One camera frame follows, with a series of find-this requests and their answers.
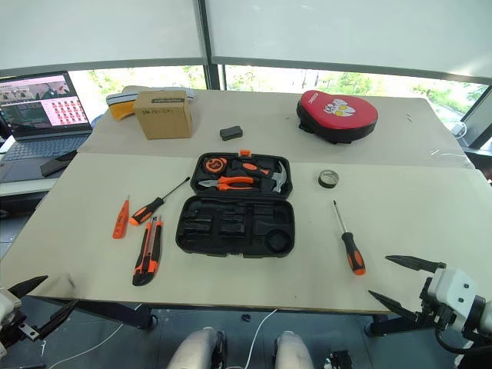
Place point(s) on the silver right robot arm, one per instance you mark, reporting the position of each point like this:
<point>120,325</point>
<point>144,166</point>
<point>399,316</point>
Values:
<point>482,315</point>

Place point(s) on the black tool case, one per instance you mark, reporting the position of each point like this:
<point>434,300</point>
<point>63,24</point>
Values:
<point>234,230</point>

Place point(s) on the silver shaft screwdriver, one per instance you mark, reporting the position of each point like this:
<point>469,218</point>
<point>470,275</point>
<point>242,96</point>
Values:
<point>353,251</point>

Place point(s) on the orange black utility knife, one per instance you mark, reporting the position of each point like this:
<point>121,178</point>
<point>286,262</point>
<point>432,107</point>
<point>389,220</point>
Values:
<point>148,253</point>

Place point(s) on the red black boxing pad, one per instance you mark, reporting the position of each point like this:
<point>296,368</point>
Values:
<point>338,115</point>

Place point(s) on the open laptop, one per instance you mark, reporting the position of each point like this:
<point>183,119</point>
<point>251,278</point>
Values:
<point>38,111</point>

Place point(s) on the white charger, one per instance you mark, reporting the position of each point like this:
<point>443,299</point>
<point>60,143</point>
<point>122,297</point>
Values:
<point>458,130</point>

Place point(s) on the black phone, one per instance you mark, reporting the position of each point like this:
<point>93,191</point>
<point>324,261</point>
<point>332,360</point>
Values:
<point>57,163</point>

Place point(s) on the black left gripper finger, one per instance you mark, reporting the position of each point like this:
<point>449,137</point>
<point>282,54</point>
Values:
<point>57,317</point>
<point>27,286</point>

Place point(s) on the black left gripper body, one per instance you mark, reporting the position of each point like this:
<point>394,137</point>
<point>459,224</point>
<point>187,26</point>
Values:
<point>11,330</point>

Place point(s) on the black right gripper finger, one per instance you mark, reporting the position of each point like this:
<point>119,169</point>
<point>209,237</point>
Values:
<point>399,311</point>
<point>419,264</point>

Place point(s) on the yellow white padded item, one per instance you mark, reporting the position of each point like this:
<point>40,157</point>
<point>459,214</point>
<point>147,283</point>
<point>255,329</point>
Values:
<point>119,107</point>

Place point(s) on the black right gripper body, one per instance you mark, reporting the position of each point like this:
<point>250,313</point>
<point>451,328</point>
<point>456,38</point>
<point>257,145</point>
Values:
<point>434,313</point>

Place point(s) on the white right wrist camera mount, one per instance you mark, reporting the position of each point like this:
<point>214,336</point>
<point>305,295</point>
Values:
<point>457,288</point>

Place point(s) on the orange black tape measure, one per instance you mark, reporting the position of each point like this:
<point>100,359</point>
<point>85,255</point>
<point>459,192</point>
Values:
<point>214,165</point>

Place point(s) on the brown cardboard box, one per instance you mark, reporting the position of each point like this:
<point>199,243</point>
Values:
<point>165,115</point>

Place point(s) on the grey rounded robot knee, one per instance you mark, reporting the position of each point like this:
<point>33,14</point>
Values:
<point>196,350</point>
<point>292,350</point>

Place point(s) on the black electrical tape roll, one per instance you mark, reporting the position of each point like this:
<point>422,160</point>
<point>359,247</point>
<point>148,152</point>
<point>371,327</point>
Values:
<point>328,179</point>

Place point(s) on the black shaft screwdriver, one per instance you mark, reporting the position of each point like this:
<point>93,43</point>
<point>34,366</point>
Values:
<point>148,211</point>

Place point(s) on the small black box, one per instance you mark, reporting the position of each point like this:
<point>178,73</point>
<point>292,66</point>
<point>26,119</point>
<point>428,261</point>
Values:
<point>231,132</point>

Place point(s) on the dark window frame post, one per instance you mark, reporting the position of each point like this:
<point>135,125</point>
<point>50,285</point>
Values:
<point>209,46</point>

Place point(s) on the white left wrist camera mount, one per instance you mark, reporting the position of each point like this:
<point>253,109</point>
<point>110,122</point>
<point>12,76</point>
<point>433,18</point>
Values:
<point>5,303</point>

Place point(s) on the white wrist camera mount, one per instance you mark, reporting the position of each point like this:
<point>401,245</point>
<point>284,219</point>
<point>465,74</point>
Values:
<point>5,303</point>
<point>457,288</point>

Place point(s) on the black table leg frame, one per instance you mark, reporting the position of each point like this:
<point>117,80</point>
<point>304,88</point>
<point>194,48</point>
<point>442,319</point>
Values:
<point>107,309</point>
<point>388,326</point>

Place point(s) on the orange voltage tester pen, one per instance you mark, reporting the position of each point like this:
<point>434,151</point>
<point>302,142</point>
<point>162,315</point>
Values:
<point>121,221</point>

